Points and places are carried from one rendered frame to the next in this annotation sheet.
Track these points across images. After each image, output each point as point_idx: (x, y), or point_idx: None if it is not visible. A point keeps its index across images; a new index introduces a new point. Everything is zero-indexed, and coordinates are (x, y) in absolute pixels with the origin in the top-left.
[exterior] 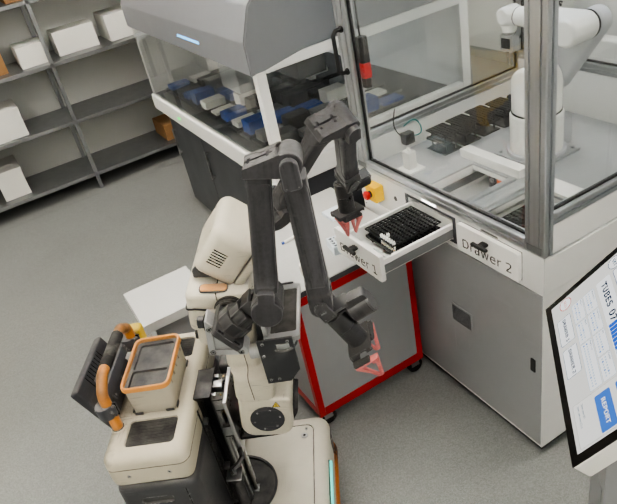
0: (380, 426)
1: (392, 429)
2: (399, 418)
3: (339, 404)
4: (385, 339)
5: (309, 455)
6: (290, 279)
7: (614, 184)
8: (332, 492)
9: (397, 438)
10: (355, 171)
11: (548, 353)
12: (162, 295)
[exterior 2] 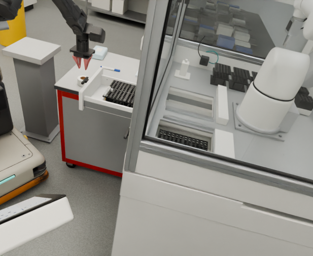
0: (81, 188)
1: (82, 194)
2: (92, 193)
3: (74, 162)
4: (111, 153)
5: (9, 164)
6: (71, 80)
7: (223, 166)
8: None
9: (77, 200)
10: (69, 14)
11: (120, 232)
12: (31, 46)
